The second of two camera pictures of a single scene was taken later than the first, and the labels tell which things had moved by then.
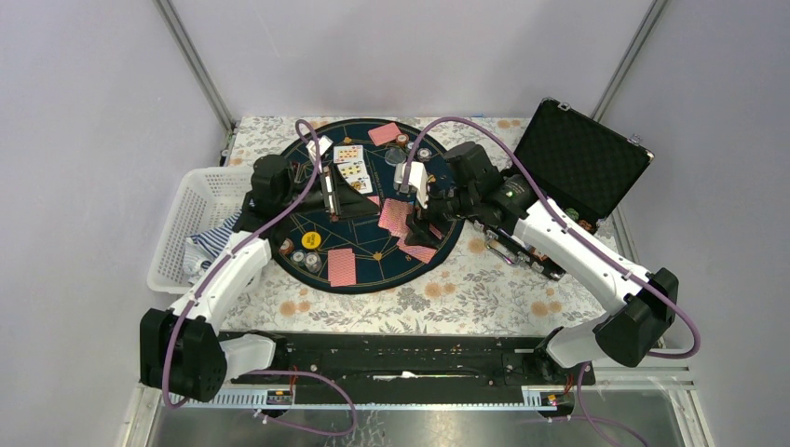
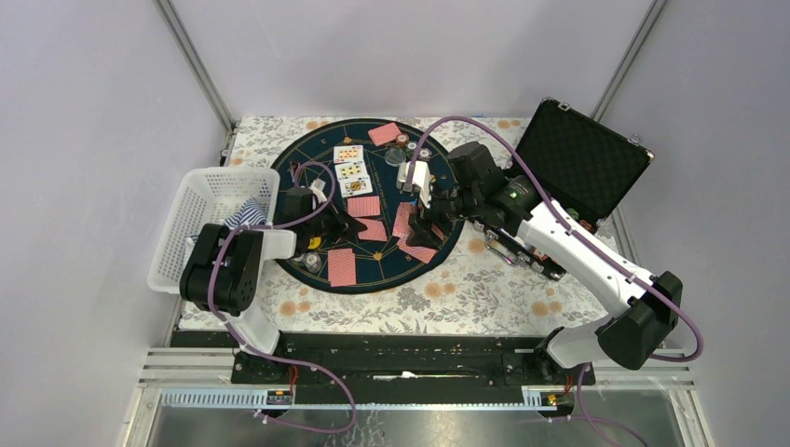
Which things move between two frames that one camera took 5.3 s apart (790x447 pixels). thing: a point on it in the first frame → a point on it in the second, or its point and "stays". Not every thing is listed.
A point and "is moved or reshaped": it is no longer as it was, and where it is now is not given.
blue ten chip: [313, 262] stays
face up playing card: [359, 179] stays
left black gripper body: [320, 199] → [319, 223]
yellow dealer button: [311, 239] stays
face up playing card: [343, 154] stays
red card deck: [394, 215] is moved or reshaped
